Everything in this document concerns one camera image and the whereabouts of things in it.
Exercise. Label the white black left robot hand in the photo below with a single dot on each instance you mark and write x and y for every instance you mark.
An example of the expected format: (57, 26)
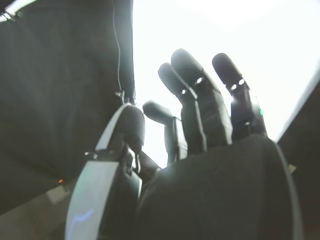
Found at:
(212, 187)

